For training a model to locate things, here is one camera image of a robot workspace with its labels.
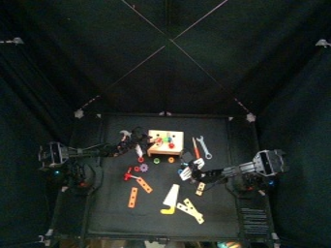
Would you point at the metal frame corner bracket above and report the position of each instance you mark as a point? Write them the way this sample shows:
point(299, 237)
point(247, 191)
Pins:
point(251, 117)
point(78, 113)
point(16, 41)
point(321, 43)

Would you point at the orange toy nut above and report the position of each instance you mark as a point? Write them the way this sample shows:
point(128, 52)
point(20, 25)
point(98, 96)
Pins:
point(171, 159)

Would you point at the red toy bolt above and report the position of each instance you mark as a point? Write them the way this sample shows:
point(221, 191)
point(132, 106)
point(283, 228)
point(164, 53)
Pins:
point(171, 146)
point(157, 140)
point(128, 176)

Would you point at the wooden toy workbench block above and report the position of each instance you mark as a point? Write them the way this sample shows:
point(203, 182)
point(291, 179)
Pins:
point(165, 147)

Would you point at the purple toy gear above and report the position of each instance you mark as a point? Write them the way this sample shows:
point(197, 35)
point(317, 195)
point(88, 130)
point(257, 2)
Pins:
point(144, 167)

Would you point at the green toy nut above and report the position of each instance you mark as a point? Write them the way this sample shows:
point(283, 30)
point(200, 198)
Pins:
point(156, 160)

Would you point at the long cream hole strip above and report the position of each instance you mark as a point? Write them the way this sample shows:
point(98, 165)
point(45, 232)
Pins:
point(192, 205)
point(189, 212)

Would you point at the red toy nut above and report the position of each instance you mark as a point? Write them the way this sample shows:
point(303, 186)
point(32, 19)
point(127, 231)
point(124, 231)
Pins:
point(140, 159)

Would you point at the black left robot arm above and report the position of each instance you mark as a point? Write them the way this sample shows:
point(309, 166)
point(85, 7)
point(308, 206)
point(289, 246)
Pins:
point(73, 152)

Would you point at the grey toy wrench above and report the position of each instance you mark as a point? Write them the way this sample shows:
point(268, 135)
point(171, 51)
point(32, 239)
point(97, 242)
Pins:
point(203, 147)

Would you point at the grey toy hammer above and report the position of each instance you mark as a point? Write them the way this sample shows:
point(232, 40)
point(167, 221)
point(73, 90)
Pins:
point(124, 132)

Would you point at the red toy screwdriver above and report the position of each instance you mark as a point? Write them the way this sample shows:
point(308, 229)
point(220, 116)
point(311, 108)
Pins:
point(196, 148)

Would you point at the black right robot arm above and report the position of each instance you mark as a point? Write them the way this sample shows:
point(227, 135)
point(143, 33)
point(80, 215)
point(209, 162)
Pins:
point(253, 164)

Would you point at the short cream hole strip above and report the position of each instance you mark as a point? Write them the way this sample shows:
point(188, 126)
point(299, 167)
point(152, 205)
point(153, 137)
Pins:
point(200, 189)

